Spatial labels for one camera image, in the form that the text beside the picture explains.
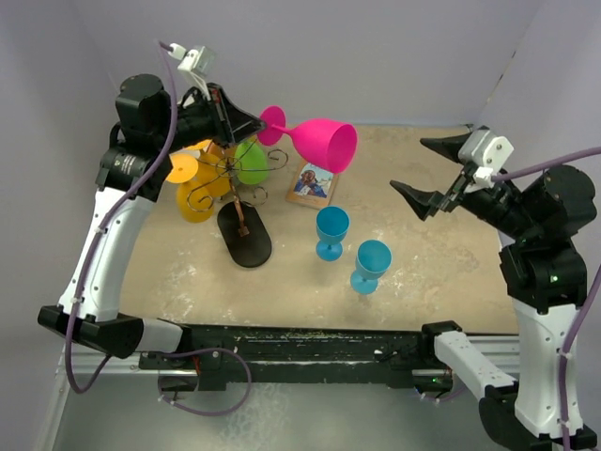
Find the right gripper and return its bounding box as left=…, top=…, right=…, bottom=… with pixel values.
left=391, top=126, right=537, bottom=238

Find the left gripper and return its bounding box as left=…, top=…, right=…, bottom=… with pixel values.
left=154, top=83, right=267, bottom=155

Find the green wine glass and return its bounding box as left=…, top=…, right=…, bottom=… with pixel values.
left=234, top=139, right=269, bottom=185

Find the orange wine glass front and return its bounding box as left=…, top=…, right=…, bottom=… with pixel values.
left=184, top=140, right=230, bottom=197

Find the orange wine glass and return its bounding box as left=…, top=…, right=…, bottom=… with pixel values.
left=166, top=153, right=214, bottom=223
left=184, top=140, right=230, bottom=197

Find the orange wine glass back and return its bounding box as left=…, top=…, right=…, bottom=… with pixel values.
left=166, top=153, right=214, bottom=223

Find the pink wine glass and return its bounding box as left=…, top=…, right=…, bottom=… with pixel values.
left=257, top=105, right=358, bottom=174

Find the blue wine glass front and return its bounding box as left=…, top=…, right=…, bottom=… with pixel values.
left=350, top=240, right=393, bottom=295

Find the blue wine glass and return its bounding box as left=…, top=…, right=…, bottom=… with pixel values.
left=316, top=206, right=350, bottom=262
left=350, top=240, right=393, bottom=295

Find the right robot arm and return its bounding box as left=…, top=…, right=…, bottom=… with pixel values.
left=393, top=127, right=600, bottom=450

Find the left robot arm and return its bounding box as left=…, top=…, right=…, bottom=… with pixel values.
left=38, top=74, right=265, bottom=368

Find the orange picture book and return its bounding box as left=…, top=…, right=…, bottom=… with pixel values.
left=285, top=159, right=339, bottom=210

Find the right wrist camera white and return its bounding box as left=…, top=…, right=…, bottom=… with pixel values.
left=458, top=127, right=514, bottom=193

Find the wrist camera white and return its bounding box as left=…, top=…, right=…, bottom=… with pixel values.
left=458, top=127, right=514, bottom=193
left=168, top=43, right=216, bottom=101

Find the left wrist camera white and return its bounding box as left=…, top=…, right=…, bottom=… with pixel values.
left=168, top=43, right=216, bottom=101

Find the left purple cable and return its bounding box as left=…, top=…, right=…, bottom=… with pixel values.
left=64, top=40, right=254, bottom=417

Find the purple cable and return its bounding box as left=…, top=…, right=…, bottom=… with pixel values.
left=417, top=146, right=601, bottom=451
left=64, top=40, right=254, bottom=417

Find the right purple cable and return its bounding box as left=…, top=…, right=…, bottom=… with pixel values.
left=417, top=146, right=601, bottom=451

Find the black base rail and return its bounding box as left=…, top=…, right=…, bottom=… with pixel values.
left=139, top=321, right=460, bottom=391

